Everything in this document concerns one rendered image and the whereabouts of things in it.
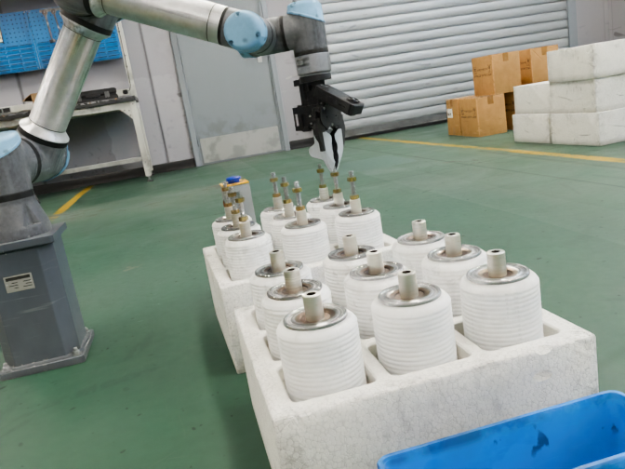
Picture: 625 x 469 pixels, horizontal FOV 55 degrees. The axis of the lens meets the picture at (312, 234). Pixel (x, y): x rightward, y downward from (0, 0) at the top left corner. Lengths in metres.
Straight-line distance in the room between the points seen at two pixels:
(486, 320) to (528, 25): 6.82
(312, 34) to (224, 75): 5.04
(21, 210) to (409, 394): 1.02
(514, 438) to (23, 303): 1.08
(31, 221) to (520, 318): 1.08
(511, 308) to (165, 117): 5.73
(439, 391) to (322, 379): 0.13
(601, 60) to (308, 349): 3.12
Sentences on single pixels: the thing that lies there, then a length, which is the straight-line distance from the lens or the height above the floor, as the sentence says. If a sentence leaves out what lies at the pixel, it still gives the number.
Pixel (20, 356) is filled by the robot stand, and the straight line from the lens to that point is 1.51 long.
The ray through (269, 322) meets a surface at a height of 0.22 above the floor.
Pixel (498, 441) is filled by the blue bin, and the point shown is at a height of 0.10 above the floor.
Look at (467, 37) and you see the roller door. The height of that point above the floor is 0.86.
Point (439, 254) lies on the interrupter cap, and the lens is 0.88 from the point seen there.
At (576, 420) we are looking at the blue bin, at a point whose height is 0.10.
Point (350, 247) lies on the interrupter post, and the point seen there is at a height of 0.27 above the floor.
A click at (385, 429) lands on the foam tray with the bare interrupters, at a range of 0.69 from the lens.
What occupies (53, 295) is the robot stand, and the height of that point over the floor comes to 0.16.
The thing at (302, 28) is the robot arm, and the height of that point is 0.64.
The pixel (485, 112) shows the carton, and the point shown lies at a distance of 4.89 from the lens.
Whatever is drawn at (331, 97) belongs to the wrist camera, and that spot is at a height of 0.49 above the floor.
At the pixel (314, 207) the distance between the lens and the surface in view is 1.44.
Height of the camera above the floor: 0.50
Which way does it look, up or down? 13 degrees down
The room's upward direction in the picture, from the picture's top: 9 degrees counter-clockwise
